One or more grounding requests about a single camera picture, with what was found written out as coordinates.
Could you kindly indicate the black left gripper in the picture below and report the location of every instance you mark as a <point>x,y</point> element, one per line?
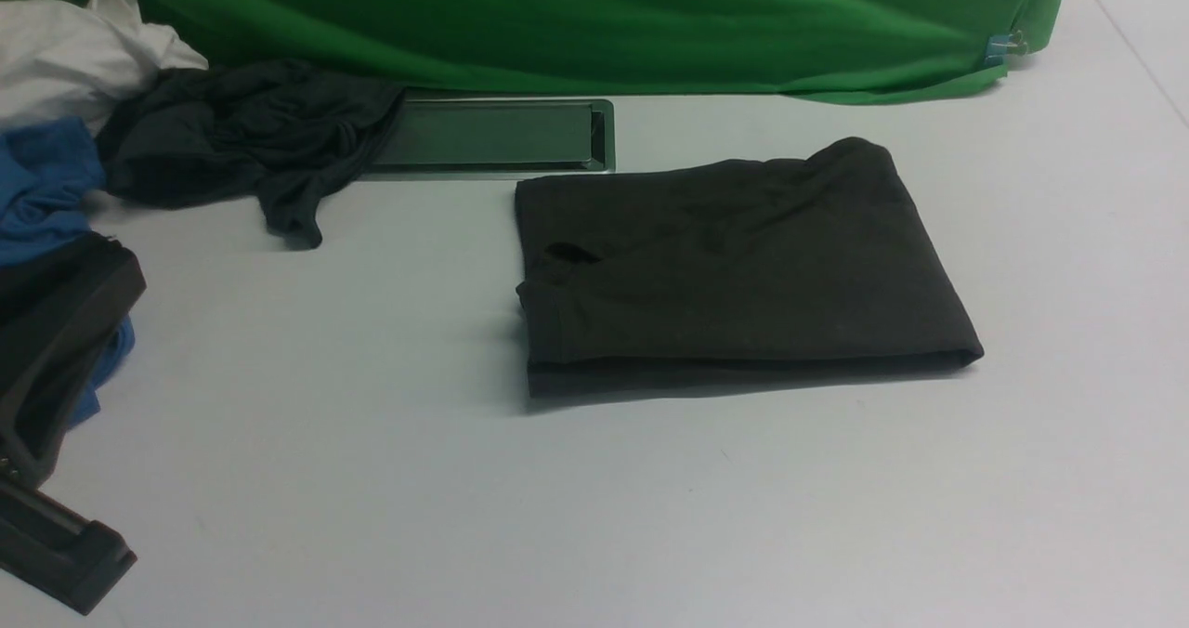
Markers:
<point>60,310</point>

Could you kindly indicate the gray long-sleeve top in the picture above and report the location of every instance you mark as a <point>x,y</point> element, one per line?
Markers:
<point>738,274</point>

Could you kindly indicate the blue crumpled garment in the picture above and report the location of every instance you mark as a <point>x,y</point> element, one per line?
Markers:
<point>47,170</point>

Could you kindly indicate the white crumpled garment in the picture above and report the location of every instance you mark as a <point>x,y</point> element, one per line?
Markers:
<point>61,60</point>

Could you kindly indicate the dark gray crumpled garment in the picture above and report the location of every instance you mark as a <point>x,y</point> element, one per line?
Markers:
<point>281,131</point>

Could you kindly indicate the green backdrop cloth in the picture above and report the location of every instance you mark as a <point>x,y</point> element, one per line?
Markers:
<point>849,52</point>

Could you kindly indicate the blue binder clip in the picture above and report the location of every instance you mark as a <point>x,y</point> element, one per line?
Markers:
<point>1002,47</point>

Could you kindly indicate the metal table cable tray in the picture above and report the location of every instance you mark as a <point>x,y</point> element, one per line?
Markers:
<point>499,137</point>

